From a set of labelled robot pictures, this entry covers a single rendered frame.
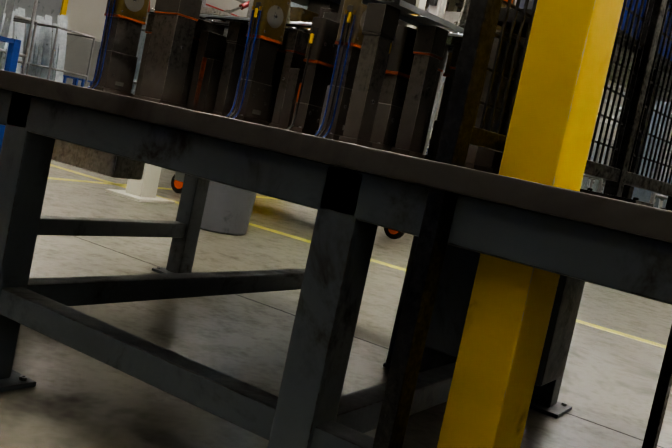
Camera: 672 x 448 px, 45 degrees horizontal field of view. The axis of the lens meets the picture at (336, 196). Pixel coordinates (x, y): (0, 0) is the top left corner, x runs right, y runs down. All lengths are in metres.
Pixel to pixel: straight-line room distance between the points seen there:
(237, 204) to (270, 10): 2.97
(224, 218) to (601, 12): 3.95
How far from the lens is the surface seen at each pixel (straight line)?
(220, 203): 5.04
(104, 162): 2.09
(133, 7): 2.71
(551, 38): 1.31
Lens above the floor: 0.70
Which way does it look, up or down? 4 degrees down
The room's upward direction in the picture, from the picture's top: 12 degrees clockwise
